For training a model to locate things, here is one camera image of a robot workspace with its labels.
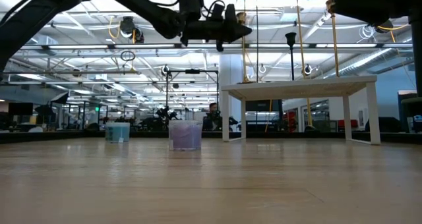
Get black background rig frame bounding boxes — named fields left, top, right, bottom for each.
left=164, top=68, right=221, bottom=132

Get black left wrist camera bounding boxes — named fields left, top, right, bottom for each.
left=179, top=0, right=204, bottom=22

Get black aluminium table frame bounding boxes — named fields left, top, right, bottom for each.
left=0, top=130, right=422, bottom=144

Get purple jar candle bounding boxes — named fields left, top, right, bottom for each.
left=168, top=120, right=203, bottom=152

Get red seat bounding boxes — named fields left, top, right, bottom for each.
left=336, top=119, right=359, bottom=131

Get black candlestick holder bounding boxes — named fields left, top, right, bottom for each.
left=284, top=32, right=298, bottom=82

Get blue jar candle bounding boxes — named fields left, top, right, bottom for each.
left=105, top=121, right=131, bottom=144

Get black monitor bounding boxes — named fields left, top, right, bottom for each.
left=7, top=101, right=34, bottom=117

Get ceiling cable reel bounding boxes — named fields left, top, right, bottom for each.
left=119, top=15, right=145, bottom=44

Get white building column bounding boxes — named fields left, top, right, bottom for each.
left=218, top=54, right=245, bottom=132

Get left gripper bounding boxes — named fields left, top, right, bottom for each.
left=179, top=3, right=253, bottom=53

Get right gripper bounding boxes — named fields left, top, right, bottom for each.
left=332, top=0, right=413, bottom=34

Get white perforated metal shelf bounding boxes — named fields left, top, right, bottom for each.
left=220, top=74, right=382, bottom=146

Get person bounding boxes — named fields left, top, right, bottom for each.
left=202, top=101, right=238, bottom=132

